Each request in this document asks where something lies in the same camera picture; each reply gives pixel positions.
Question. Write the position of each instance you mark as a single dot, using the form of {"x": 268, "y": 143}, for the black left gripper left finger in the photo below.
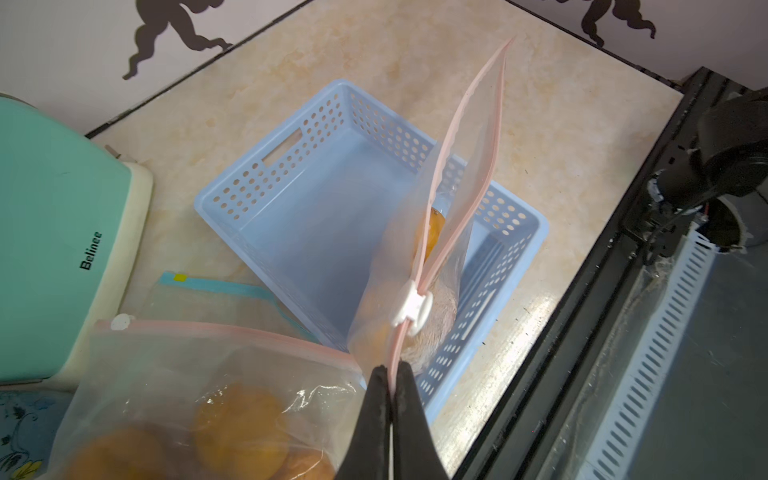
{"x": 368, "y": 455}

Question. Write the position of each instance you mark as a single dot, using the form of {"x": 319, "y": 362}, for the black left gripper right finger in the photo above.
{"x": 414, "y": 455}

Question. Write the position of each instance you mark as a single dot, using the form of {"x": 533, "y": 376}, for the light blue perforated plastic basket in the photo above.
{"x": 307, "y": 206}

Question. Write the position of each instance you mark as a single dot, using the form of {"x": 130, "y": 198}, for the reddish orange potato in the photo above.
{"x": 306, "y": 464}

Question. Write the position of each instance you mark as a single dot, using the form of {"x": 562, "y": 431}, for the brown potato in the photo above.
{"x": 436, "y": 225}

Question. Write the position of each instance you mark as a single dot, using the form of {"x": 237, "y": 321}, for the clear blue zipper bag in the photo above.
{"x": 179, "y": 297}

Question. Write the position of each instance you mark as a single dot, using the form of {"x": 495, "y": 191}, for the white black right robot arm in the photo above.
{"x": 729, "y": 158}

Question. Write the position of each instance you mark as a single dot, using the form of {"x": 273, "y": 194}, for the white blue ceramic mug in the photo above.
{"x": 29, "y": 423}

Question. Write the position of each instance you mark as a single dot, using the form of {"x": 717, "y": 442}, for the mint green silver toaster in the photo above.
{"x": 72, "y": 218}

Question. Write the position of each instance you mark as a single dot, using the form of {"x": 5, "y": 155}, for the black base frame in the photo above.
{"x": 524, "y": 424}

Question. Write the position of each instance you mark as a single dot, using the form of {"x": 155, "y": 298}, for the white slotted cable duct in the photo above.
{"x": 614, "y": 445}

